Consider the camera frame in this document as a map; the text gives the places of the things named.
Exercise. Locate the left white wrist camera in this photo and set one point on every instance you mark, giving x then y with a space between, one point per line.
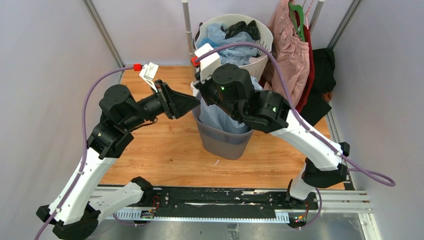
147 72

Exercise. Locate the dark red garment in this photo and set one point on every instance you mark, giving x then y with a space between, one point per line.
310 80

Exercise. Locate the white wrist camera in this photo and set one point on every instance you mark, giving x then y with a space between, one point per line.
207 63
147 72

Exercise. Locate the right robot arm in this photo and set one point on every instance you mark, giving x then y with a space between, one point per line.
230 88

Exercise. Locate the silver clothes rack pole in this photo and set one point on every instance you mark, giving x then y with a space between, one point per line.
188 30

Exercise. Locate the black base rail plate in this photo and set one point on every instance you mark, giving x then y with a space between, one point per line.
223 203

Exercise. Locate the black garment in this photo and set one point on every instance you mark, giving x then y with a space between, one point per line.
317 104

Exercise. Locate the black plastic bag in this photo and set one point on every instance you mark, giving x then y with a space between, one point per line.
250 28

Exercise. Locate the white rack base foot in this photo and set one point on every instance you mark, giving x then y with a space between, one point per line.
195 91

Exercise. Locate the pink plastic bag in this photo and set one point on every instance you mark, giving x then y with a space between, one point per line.
255 59

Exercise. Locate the bright blue plastic bag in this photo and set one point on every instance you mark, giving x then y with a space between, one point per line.
206 40

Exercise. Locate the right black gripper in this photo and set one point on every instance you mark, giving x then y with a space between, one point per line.
203 87

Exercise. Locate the crumpled pale blue bag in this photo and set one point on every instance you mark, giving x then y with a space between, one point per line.
236 55

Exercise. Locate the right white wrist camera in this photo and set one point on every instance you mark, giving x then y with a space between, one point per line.
207 63

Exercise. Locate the grey mesh trash bin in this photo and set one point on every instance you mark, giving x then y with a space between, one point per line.
222 144

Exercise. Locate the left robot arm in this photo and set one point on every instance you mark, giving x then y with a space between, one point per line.
73 214

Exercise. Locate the light blue plastic bag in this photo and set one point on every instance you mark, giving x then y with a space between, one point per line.
214 117

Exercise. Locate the pink hanging garment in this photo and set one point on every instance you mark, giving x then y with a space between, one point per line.
291 54

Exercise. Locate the green clothes hanger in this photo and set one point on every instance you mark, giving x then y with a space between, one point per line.
296 13

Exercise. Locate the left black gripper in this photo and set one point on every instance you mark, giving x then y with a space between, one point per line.
175 104

